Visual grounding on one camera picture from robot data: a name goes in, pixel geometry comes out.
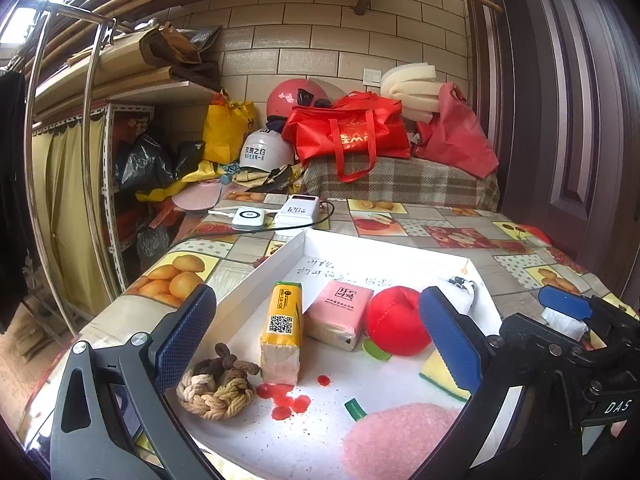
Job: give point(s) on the yellow tissue pack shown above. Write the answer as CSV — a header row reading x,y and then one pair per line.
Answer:
x,y
280,355

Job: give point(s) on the yellow shopping bag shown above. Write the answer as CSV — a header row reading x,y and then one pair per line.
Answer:
x,y
225,130

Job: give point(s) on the white wall switch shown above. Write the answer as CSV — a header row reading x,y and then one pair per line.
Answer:
x,y
372,76

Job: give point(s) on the white helmet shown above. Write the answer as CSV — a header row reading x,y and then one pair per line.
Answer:
x,y
265,152

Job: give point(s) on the white shallow tray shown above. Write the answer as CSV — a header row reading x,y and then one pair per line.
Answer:
x,y
400,270

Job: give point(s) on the pink helmet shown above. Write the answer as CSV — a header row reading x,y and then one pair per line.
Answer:
x,y
285,100

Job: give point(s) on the red plush fruit toy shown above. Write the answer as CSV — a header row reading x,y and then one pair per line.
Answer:
x,y
395,320

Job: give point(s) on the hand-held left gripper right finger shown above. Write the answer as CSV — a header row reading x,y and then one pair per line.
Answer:
x,y
450,340

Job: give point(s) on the black plastic bag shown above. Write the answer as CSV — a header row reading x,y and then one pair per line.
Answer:
x,y
145,160

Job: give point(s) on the white soft cloth piece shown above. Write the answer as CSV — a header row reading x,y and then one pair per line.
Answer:
x,y
562,322

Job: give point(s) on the white plush toy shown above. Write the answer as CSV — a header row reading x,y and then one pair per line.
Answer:
x,y
462,297

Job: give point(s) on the white angle iron shelf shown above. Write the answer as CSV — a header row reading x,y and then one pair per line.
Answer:
x,y
109,170

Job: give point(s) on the metal tube rack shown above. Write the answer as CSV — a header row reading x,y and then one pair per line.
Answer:
x,y
90,110

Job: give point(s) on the yellow curtain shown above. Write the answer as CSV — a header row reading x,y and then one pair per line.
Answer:
x,y
60,200

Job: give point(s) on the large white power bank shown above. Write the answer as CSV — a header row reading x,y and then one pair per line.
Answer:
x,y
297,210

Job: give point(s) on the pink round towel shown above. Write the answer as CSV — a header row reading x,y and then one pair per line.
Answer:
x,y
395,440

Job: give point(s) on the pink hand fan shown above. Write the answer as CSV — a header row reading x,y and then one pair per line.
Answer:
x,y
195,197

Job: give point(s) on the plaid cloth cover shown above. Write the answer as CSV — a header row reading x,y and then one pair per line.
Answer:
x,y
400,180

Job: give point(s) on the white foam pads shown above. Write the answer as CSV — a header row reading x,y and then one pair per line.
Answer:
x,y
410,85

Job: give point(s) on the wooden boards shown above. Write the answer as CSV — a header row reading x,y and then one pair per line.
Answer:
x,y
135,80

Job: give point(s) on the yellow cloth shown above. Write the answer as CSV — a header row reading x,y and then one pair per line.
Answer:
x,y
200,172

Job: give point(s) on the dark panelled door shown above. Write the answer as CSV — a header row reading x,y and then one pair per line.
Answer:
x,y
575,135

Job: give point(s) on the yellow green sponge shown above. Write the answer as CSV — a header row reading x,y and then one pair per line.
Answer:
x,y
437,372

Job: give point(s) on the brown paper bags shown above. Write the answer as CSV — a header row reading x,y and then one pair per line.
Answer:
x,y
165,45

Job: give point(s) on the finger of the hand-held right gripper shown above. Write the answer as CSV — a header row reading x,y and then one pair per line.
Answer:
x,y
525,332
565,302

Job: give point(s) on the red plastic bag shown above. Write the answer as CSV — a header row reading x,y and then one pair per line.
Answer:
x,y
460,135

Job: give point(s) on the pink tissue pack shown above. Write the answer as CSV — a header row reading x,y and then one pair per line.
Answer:
x,y
340,305

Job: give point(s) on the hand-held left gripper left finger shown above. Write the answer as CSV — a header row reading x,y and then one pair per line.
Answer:
x,y
185,340

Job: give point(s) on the red tote bag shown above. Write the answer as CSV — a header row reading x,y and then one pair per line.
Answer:
x,y
350,130

